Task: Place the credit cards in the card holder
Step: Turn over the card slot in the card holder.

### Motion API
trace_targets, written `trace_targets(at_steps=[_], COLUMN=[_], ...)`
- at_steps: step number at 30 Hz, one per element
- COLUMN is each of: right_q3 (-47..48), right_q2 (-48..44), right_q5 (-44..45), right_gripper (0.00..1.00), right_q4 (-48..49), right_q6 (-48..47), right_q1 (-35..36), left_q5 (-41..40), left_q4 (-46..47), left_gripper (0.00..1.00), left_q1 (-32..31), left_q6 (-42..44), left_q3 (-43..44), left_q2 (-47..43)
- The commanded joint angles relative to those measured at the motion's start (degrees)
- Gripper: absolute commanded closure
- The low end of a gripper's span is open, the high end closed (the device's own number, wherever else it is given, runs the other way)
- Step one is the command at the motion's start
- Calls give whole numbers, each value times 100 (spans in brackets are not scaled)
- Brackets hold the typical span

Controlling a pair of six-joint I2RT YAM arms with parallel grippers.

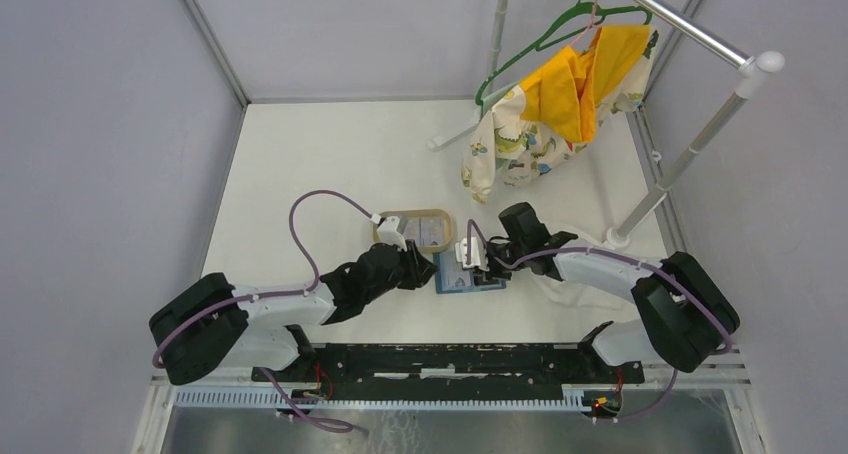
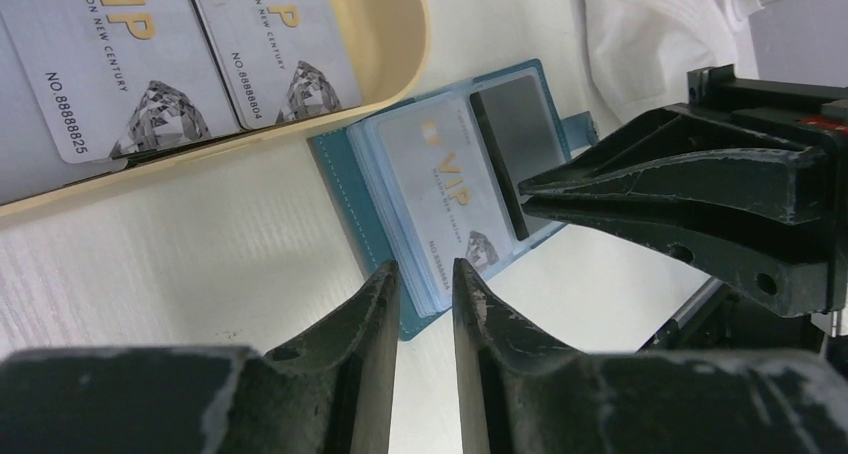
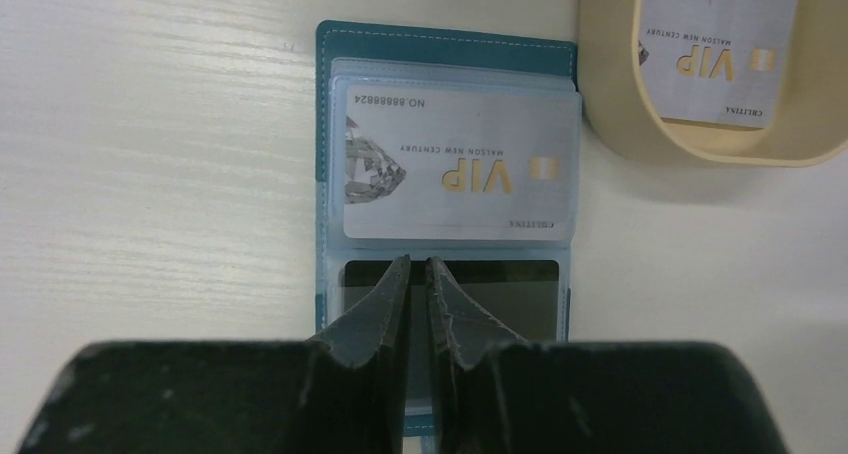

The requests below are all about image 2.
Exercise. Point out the card with black stripe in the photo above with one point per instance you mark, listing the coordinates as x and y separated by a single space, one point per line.
520 139

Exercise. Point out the silver VIP card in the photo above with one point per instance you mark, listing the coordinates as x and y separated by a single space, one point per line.
446 187

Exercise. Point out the vip card in tray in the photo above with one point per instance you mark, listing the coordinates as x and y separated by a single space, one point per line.
117 77
282 61

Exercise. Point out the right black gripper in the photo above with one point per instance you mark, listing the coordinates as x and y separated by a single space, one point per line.
748 185

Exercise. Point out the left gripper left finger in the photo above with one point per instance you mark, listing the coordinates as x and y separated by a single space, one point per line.
327 390

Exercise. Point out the blue card holder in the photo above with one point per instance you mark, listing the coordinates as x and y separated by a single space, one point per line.
357 173

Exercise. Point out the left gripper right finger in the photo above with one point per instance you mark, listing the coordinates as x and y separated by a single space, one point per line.
521 390

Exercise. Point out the white cloth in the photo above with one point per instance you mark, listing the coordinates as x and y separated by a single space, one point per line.
641 51

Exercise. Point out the beige oval tray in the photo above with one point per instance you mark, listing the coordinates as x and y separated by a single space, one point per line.
386 40

